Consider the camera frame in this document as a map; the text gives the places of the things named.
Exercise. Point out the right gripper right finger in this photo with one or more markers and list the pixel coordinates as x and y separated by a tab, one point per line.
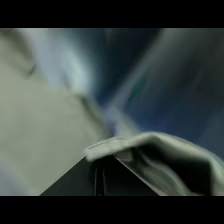
123	181

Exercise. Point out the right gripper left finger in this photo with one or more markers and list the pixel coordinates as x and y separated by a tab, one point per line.
78	180

